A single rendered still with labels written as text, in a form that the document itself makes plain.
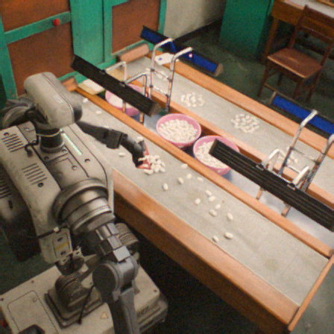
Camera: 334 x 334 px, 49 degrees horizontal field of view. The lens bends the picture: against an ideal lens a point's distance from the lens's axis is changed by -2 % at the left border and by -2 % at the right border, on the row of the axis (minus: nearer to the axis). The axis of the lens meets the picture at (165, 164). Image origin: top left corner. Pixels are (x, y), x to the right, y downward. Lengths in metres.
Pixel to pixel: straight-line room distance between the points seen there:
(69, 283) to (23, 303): 0.29
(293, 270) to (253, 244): 0.21
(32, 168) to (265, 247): 1.17
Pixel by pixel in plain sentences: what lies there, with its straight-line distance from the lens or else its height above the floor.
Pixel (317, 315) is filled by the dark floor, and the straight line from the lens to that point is 2.66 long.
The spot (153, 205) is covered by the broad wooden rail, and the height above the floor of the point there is 0.77.
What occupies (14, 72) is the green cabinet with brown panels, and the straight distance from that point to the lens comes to 2.26.
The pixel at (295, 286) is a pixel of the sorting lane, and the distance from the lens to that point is 1.79.
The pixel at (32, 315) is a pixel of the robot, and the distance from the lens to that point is 1.91.
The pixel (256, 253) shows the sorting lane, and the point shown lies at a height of 0.74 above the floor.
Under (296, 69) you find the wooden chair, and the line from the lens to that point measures 3.80.
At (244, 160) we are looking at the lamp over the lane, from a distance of 1.65.
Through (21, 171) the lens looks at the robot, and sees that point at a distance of 1.06.
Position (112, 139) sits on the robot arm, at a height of 1.09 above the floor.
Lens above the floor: 2.20
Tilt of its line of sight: 45 degrees down
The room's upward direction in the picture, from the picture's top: 8 degrees clockwise
